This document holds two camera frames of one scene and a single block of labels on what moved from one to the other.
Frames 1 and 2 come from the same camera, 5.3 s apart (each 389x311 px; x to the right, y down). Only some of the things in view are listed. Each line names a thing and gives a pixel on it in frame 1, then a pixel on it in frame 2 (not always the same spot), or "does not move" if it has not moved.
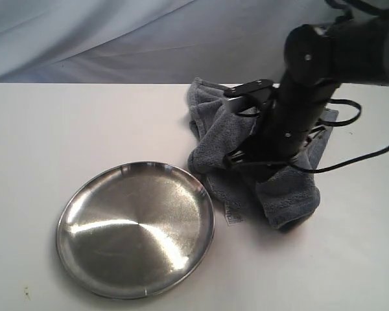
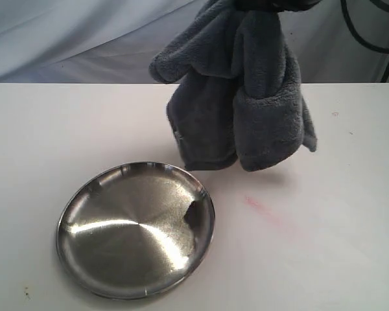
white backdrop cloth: [144, 41] does not move
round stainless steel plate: [136, 230] does not move
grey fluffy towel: [220, 129] -> [235, 96]
